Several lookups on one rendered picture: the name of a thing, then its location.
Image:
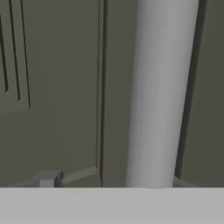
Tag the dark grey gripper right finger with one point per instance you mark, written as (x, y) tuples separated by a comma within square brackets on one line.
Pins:
[(180, 183)]

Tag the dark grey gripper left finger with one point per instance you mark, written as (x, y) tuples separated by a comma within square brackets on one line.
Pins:
[(48, 178)]

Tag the grey panelled cabinet door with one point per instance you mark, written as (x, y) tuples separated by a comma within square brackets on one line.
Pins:
[(58, 87)]

